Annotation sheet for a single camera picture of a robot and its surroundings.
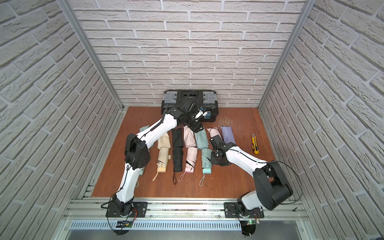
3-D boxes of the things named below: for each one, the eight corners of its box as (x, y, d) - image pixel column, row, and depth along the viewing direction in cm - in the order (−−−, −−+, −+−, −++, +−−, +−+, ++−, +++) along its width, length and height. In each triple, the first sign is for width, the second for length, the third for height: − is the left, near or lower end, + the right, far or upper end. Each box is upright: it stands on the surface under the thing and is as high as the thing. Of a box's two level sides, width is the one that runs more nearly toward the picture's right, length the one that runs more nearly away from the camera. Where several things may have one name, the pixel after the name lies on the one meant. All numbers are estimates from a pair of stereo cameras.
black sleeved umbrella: (169, 184, 83) (169, 182, 81) (173, 148, 98) (173, 146, 96) (181, 184, 83) (180, 182, 81) (183, 148, 98) (183, 146, 96)
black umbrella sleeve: (172, 147, 98) (172, 146, 96) (172, 129, 107) (172, 128, 106) (183, 146, 98) (183, 145, 97) (182, 129, 108) (182, 127, 106)
